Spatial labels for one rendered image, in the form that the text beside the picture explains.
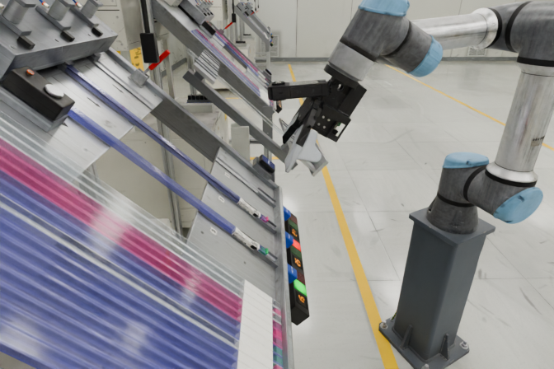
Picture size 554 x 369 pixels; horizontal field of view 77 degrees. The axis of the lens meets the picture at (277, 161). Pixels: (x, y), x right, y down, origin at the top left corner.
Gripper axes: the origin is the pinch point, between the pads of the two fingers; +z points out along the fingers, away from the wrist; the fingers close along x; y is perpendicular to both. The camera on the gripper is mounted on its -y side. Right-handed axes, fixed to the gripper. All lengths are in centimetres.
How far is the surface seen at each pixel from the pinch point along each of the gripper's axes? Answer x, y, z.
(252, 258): -14.0, 2.0, 15.5
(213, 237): -15.9, -6.5, 13.2
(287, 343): -29.8, 8.2, 14.9
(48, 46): -9.4, -42.1, -2.5
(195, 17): 128, -46, 0
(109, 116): -4.2, -32.1, 6.4
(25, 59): -14.2, -42.0, -1.1
